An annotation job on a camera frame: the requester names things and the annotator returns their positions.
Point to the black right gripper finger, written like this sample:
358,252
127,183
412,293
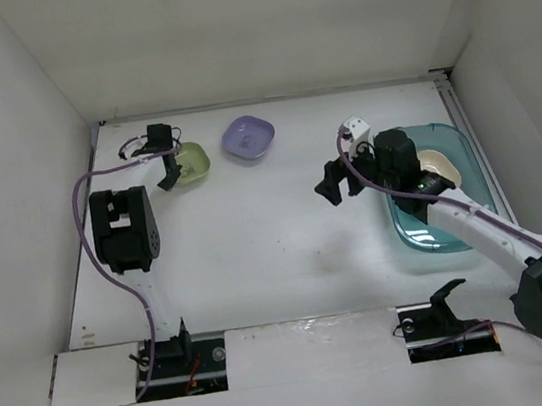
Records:
351,175
328,187

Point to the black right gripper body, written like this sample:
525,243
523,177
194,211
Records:
365,166

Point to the green panda plate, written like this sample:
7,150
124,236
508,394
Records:
194,164

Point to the cream panda plate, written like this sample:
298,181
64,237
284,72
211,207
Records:
437,163

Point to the purple panda plate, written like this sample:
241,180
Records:
248,137

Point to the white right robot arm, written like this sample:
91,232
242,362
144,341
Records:
515,250

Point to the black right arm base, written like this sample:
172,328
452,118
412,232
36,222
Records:
432,332

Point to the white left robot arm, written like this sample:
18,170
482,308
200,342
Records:
126,234

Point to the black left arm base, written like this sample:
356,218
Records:
185,365

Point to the teal plastic bin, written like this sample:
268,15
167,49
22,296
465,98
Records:
432,238

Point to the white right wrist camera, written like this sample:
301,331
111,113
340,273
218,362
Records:
355,133

